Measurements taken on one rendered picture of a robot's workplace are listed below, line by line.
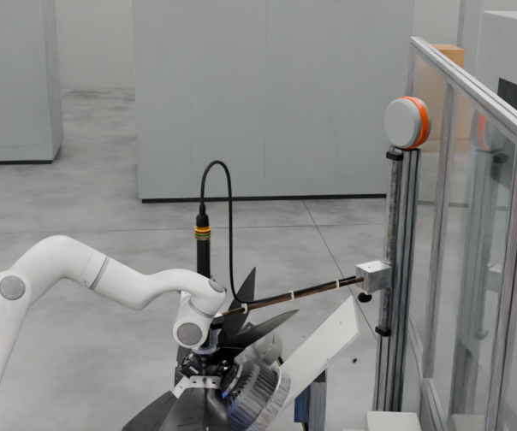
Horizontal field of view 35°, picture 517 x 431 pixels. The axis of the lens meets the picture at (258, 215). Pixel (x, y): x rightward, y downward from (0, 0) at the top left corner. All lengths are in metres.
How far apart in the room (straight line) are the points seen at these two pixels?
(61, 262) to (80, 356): 3.21
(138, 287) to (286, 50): 5.87
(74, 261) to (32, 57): 7.42
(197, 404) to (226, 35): 5.62
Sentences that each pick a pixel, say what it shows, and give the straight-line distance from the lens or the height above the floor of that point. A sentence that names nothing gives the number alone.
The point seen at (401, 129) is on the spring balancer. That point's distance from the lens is 2.54.
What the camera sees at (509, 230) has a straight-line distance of 1.80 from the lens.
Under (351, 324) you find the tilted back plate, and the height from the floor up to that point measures 1.35.
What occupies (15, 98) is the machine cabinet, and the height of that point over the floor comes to 0.75.
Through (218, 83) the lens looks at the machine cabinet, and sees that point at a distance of 7.68.
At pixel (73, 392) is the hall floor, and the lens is 4.79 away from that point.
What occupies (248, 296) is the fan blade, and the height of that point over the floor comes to 1.31.
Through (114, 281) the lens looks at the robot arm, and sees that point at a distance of 1.98.
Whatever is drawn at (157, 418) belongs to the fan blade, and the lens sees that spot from 2.54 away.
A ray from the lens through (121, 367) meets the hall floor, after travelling 5.00.
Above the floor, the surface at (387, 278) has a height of 1.39.
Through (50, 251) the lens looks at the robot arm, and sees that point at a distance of 1.97.
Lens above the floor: 2.40
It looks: 18 degrees down
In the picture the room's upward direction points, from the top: 1 degrees clockwise
